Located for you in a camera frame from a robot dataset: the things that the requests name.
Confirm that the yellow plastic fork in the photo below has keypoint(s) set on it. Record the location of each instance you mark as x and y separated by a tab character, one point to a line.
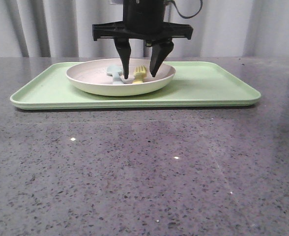
139	74

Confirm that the light green plastic tray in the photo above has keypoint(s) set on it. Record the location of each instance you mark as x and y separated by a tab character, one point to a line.
195	84

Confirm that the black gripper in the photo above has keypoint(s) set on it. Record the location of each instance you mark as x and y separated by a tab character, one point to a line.
143	19

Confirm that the cream white round plate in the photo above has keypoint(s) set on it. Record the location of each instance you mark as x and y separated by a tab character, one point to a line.
93	77

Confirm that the grey pleated curtain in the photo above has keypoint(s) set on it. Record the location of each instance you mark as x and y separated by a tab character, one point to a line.
222	28

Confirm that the light blue plastic spoon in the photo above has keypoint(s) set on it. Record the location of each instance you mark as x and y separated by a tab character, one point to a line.
115	71

